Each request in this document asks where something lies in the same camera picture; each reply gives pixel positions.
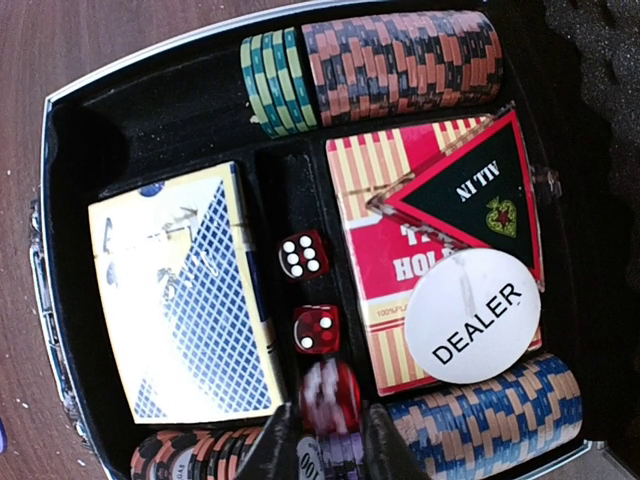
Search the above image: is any red card deck box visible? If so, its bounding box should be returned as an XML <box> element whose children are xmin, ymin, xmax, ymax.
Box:
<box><xmin>326</xmin><ymin>116</ymin><xmax>486</xmax><ymax>396</ymax></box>

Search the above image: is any chip row in case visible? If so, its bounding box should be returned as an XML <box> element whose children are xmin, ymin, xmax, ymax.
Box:
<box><xmin>130</xmin><ymin>352</ymin><xmax>584</xmax><ymax>480</ymax></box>
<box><xmin>239</xmin><ymin>10</ymin><xmax>504</xmax><ymax>138</ymax></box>

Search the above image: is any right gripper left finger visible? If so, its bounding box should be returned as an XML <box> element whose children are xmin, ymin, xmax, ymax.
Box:
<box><xmin>236</xmin><ymin>402</ymin><xmax>302</xmax><ymax>480</ymax></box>

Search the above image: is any blue yellow card deck box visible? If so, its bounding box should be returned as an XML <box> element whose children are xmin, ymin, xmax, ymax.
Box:
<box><xmin>88</xmin><ymin>161</ymin><xmax>284</xmax><ymax>425</ymax></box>

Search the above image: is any red die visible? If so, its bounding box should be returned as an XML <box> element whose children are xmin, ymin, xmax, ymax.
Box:
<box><xmin>278</xmin><ymin>229</ymin><xmax>330</xmax><ymax>282</ymax></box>
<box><xmin>293</xmin><ymin>304</ymin><xmax>341</xmax><ymax>355</ymax></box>
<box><xmin>298</xmin><ymin>358</ymin><xmax>362</xmax><ymax>436</ymax></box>

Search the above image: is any chip row in case left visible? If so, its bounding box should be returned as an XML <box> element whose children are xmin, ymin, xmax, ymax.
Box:
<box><xmin>239</xmin><ymin>10</ymin><xmax>504</xmax><ymax>138</ymax></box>

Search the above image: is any chip row in case right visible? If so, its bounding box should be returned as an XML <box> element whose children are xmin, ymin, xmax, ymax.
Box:
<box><xmin>130</xmin><ymin>352</ymin><xmax>584</xmax><ymax>480</ymax></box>

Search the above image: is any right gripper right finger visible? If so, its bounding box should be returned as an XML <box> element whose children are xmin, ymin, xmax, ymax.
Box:
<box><xmin>362</xmin><ymin>404</ymin><xmax>429</xmax><ymax>480</ymax></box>

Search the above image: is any white dealer button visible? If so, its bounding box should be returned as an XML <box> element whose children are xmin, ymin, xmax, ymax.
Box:
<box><xmin>405</xmin><ymin>248</ymin><xmax>541</xmax><ymax>384</ymax></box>

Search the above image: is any red black triangle token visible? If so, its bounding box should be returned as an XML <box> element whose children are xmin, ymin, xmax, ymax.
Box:
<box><xmin>367</xmin><ymin>107</ymin><xmax>545</xmax><ymax>289</ymax></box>

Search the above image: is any aluminium poker case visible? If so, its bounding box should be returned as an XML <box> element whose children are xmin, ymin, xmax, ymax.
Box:
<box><xmin>29</xmin><ymin>0</ymin><xmax>640</xmax><ymax>480</ymax></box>

